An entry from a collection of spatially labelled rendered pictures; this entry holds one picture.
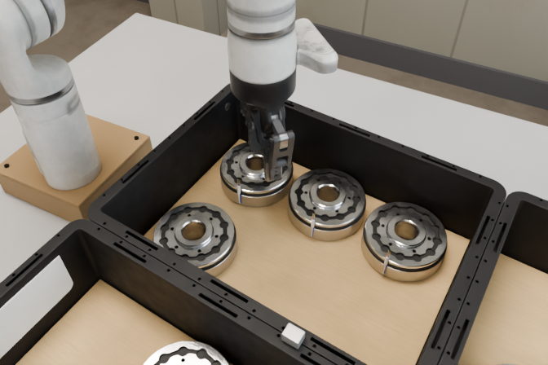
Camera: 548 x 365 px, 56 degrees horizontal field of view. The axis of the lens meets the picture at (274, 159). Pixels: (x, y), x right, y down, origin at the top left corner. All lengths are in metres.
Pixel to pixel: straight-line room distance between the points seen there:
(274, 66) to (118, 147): 0.47
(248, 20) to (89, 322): 0.38
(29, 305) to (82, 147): 0.31
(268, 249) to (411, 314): 0.19
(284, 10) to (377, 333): 0.37
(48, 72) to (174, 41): 0.57
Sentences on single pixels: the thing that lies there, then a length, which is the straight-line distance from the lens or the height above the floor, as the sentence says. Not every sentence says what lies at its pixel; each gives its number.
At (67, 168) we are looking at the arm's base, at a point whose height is 0.81.
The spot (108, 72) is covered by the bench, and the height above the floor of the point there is 0.70.
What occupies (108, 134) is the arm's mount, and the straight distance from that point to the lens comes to 0.98.
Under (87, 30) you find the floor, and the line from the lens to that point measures 2.84.
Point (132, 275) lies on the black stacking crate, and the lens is 0.60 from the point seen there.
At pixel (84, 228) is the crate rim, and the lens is 0.61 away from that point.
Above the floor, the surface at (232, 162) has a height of 0.86.
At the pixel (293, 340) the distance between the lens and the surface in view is 0.49.
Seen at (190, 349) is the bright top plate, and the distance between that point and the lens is 0.58.
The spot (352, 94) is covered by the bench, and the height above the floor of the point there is 0.70.
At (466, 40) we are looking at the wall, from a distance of 2.34.
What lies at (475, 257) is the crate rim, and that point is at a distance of 0.59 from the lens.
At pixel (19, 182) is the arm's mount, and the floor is 0.75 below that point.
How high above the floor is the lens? 1.38
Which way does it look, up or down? 45 degrees down
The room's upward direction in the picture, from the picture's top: straight up
